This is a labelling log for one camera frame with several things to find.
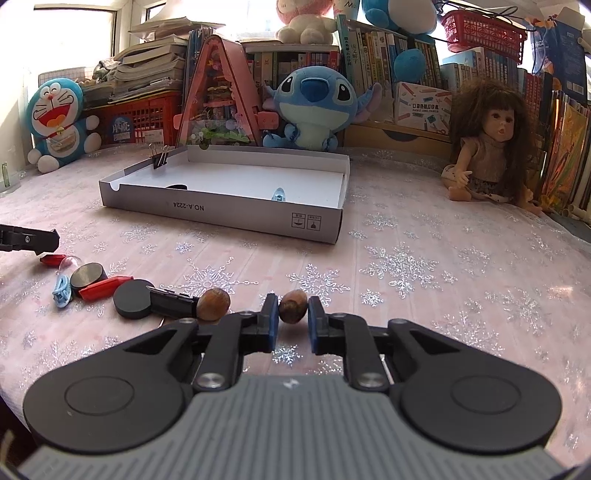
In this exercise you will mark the clear plastic dome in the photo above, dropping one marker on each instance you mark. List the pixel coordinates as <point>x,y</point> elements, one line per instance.
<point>70,265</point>

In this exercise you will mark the small black binder clip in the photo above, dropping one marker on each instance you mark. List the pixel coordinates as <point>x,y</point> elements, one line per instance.
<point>160,158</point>

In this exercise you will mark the red plastic crate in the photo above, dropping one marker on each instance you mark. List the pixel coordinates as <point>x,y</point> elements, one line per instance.
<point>138,120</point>

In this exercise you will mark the blue robot cat plush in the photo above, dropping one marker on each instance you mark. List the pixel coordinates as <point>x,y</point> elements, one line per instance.
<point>57,124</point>

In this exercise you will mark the blue plastic clip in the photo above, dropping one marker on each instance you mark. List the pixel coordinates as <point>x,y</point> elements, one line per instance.
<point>279,195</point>
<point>62,293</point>

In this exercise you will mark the blue alien plush toy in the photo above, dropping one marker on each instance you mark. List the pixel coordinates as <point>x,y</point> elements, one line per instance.
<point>314,106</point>

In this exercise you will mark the pink and white plush toy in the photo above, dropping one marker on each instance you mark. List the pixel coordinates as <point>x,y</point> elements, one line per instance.
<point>304,23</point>

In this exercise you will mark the pink house shaped case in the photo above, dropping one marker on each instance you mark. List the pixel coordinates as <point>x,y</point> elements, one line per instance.
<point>217,97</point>

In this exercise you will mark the large black disc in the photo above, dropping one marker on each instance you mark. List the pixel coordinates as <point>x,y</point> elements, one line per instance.
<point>134,299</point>

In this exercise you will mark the white label printer box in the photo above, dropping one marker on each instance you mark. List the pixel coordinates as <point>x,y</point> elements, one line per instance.
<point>422,108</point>

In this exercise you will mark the red plastic basket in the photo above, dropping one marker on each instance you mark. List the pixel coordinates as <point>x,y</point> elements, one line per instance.
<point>482,34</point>

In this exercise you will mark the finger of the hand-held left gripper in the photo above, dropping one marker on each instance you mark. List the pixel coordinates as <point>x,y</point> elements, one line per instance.
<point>32,239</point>

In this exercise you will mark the blue and white plush toy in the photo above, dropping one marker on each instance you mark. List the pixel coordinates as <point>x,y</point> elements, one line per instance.
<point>397,14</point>

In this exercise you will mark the wooden drawer unit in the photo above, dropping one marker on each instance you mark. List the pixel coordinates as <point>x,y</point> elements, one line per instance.
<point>397,138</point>

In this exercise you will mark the blue plush ball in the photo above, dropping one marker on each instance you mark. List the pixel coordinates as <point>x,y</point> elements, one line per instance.
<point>409,65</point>

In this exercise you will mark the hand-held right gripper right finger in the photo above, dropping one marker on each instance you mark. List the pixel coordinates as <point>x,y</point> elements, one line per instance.
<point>314,325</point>

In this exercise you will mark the light brown walnut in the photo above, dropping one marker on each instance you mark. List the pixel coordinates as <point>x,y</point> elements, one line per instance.
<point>214,304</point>

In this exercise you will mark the dark brown walnut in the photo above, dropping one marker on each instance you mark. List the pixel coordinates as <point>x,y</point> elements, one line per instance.
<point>293,308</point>

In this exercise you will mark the brown haired doll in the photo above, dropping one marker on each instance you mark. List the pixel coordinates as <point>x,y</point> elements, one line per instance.
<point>489,138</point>

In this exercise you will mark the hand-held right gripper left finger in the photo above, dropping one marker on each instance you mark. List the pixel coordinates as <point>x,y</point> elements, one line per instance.
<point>272,325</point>

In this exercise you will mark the metal faced black disc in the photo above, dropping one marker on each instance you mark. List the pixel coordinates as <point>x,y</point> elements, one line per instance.
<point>87,276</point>

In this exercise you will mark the long red plastic piece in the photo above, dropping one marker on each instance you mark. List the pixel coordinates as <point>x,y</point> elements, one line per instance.
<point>105,287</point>

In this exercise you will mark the short red plastic piece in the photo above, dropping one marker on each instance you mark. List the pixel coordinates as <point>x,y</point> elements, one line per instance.
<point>50,259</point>

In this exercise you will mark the dark blue carton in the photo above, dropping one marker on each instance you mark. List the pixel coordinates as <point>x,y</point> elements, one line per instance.
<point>561,55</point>

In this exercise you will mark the row of upright books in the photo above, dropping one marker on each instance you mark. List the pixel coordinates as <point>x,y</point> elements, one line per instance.
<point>369,55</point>

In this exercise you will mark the stack of books and papers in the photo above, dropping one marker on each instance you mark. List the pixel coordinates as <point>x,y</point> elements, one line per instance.
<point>147,64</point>

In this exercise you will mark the shallow grey cardboard box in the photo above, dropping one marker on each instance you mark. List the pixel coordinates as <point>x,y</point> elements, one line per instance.
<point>231,214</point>

